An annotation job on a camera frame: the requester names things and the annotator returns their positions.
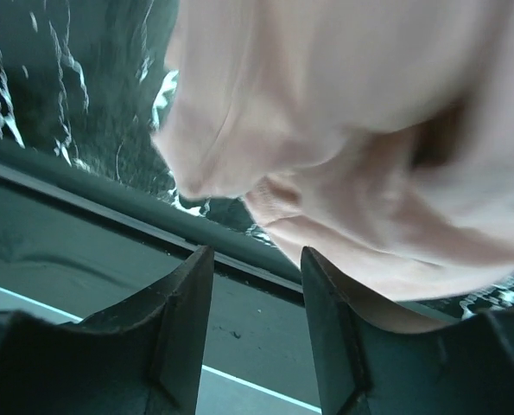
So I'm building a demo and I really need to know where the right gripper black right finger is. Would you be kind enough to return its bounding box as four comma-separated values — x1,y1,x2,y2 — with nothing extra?
301,248,514,414

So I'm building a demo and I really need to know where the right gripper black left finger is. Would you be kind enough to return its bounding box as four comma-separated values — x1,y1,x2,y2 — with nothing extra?
0,246,214,414

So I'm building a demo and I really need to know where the pink printed t shirt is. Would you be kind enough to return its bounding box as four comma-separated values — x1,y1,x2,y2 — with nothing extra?
153,1,514,332

